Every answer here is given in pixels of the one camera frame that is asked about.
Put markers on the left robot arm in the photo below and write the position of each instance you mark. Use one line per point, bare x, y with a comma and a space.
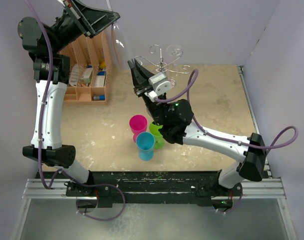
51, 74

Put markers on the pink plastic goblet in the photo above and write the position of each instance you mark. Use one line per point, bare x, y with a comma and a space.
138, 124

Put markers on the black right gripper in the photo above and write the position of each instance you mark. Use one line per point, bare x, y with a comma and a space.
140, 78

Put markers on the white oval label card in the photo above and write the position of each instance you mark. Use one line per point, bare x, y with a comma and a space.
75, 75

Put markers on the blue plastic goblet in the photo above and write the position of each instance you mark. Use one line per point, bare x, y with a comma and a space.
145, 143

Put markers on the white green small box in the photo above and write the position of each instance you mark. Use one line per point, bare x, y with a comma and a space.
86, 77

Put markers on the clear wine glass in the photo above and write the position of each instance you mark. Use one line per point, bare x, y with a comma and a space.
120, 47
174, 52

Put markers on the white blue small box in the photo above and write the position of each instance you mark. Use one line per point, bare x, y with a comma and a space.
100, 79

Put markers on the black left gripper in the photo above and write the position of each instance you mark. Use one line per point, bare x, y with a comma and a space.
97, 20

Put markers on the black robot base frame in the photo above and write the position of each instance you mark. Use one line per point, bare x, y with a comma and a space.
155, 187

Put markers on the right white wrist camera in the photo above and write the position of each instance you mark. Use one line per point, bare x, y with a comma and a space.
160, 85

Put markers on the chrome wine glass rack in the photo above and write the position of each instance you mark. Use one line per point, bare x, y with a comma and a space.
166, 62

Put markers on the peach plastic file organizer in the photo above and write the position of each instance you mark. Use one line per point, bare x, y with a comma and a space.
88, 52

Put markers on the yellow small bottle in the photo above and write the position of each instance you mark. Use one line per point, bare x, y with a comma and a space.
102, 65

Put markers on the green plastic goblet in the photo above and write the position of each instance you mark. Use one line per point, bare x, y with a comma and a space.
154, 130

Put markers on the small blue grey cylinder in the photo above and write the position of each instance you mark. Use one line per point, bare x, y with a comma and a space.
98, 98

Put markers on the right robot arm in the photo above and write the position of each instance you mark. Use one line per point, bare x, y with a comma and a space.
179, 126

